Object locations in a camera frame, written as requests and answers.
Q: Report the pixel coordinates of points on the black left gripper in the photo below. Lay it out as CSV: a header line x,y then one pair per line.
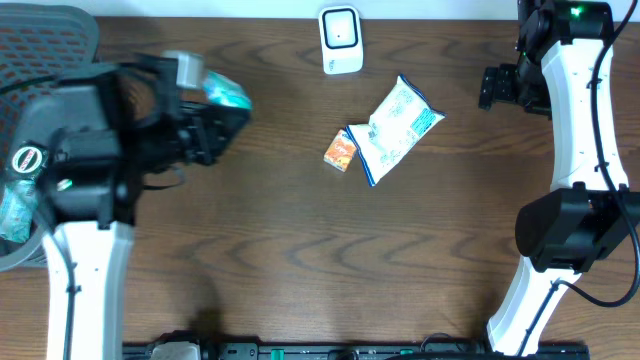
x,y
195,132

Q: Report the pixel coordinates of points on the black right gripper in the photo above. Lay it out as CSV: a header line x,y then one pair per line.
x,y
496,80

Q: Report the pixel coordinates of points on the small teal white packet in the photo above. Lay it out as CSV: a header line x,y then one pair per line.
x,y
221,90

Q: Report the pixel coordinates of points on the white blue snack bag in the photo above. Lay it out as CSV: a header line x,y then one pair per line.
x,y
401,120

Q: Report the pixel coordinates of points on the orange snack packet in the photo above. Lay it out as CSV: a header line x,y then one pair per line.
x,y
341,151

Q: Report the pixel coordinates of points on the round white red lid cup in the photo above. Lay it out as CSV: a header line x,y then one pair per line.
x,y
29,160

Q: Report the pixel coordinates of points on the green snack packet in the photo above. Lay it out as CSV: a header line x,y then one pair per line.
x,y
17,210

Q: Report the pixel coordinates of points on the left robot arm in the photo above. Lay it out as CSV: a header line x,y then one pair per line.
x,y
104,128

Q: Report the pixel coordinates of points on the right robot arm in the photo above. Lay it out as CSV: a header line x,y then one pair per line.
x,y
563,72

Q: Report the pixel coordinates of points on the white barcode scanner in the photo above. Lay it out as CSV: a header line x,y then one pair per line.
x,y
341,40

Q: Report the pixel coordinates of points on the grey plastic mesh basket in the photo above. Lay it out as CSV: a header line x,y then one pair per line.
x,y
36,41

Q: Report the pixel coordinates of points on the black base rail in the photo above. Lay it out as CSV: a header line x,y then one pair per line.
x,y
439,349

